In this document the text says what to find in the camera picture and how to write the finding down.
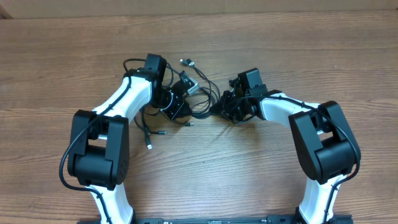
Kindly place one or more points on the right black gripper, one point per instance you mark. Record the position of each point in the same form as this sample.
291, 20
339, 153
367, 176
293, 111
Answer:
227, 107

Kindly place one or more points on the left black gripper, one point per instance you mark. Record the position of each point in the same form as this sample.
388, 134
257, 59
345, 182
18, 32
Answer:
176, 112

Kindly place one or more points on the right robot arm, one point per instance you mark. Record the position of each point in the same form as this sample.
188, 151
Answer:
324, 142

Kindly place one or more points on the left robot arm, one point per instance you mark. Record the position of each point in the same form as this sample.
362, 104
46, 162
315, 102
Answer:
97, 158

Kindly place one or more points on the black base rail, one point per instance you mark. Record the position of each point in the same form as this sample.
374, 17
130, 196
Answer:
214, 221

